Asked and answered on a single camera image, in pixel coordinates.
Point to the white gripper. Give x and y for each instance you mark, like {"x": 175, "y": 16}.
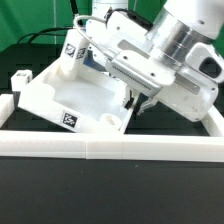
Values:
{"x": 166, "y": 61}

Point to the white square tabletop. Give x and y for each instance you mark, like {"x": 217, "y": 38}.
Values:
{"x": 91, "y": 103}

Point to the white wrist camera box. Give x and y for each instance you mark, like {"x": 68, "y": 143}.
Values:
{"x": 146, "y": 75}

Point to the white U-shaped obstacle wall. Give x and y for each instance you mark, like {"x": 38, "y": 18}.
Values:
{"x": 118, "y": 147}

